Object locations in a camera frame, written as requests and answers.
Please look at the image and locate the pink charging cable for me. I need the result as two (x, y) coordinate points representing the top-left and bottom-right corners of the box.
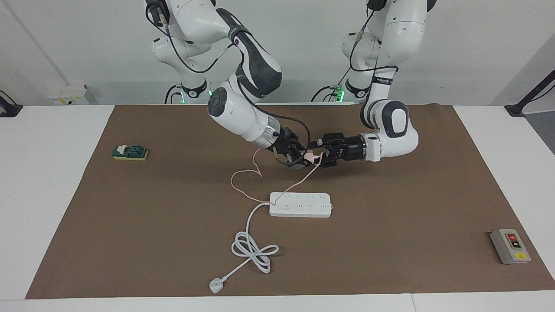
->
(230, 148), (323, 204)

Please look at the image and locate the white wall outlet box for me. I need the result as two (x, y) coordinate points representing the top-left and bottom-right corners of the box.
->
(47, 84), (97, 106)

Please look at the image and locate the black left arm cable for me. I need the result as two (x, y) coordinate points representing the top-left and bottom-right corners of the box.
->
(349, 6), (399, 87)

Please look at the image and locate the brown table mat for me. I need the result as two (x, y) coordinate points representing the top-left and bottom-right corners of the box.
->
(25, 104), (555, 299)

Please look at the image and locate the grey on-off switch box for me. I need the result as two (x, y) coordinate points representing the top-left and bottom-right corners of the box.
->
(490, 228), (532, 265)

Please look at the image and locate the white power strip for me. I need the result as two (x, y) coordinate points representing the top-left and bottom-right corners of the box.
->
(269, 192), (333, 218)

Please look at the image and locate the green knife switch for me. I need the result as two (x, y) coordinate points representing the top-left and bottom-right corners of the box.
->
(112, 144), (149, 162)

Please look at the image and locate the black table clamp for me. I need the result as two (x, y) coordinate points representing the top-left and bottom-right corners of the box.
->
(0, 90), (23, 117)

